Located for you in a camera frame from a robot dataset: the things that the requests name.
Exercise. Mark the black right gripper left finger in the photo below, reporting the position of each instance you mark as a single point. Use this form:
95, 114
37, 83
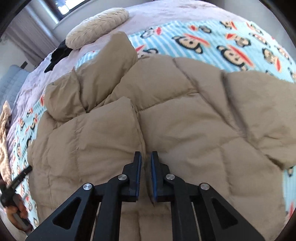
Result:
93, 212

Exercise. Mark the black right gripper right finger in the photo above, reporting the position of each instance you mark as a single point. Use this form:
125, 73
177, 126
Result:
198, 212

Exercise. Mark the tan puffer jacket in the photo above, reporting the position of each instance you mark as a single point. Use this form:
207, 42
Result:
234, 131

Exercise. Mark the tan striped cloth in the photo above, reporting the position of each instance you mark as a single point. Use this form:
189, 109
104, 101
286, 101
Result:
4, 157

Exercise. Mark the light blue quilted mattress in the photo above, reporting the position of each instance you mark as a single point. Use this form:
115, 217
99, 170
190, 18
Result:
11, 83

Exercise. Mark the black garment on bed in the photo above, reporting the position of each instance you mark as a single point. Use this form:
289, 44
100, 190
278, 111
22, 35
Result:
60, 53

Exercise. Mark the grey curtain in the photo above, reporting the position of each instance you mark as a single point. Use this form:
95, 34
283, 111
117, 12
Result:
31, 35

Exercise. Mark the beige round cushion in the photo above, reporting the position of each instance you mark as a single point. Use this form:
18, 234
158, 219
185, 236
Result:
94, 27

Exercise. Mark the window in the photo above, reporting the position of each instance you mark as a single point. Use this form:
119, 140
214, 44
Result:
62, 8

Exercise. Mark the lilac plush bedspread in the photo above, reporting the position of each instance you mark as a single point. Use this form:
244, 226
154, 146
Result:
141, 17

